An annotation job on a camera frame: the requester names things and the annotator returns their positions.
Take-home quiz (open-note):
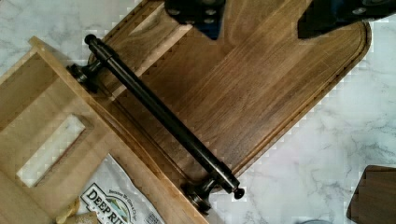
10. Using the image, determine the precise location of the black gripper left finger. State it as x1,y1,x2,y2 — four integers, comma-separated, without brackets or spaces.
164,0,226,40

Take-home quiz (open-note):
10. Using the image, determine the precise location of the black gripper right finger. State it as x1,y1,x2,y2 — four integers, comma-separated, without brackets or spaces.
297,0,396,39

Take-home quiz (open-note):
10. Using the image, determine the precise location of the light wooden drawer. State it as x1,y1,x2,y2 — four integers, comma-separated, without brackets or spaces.
1,35,244,224

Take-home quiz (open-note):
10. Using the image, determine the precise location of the dark wooden cutting board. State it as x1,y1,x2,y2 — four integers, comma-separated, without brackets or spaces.
105,0,371,175

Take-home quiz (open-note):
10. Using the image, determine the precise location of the dark wooden corner object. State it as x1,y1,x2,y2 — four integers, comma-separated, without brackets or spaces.
346,165,396,224

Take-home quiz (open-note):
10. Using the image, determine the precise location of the white chips bag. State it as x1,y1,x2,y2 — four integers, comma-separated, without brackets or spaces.
78,154,165,224

